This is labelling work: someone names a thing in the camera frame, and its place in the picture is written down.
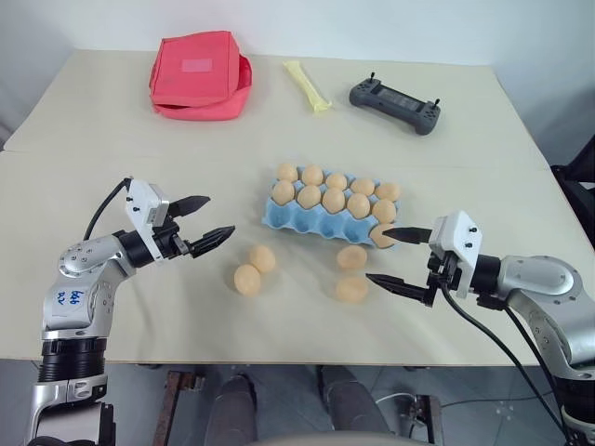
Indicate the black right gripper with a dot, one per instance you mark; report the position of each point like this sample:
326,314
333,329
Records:
441,274

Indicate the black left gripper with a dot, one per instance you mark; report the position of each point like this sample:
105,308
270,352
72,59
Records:
169,241

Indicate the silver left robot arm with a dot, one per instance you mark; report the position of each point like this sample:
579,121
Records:
76,297

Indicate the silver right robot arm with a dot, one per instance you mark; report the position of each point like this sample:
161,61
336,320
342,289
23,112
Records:
548,283

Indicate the blue egg tray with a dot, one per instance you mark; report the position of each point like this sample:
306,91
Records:
316,225

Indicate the tan egg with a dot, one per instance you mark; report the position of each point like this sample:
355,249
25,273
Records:
352,289
384,211
336,181
351,257
362,187
333,200
247,279
283,192
380,238
286,172
312,174
358,205
261,258
388,190
308,196

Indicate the red fabric bag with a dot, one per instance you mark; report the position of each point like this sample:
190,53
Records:
195,76

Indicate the grey handheld controller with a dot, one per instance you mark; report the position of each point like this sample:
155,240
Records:
395,103

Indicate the dark rounded shape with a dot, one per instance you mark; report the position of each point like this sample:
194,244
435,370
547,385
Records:
348,409
238,409

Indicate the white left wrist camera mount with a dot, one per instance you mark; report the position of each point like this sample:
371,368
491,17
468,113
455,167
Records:
145,204

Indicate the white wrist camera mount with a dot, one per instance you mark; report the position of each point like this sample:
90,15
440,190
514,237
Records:
458,241
145,204

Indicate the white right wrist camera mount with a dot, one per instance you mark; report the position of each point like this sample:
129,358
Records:
458,241

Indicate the rusty metal table bracket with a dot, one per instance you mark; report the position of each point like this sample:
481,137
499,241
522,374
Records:
174,399
425,418

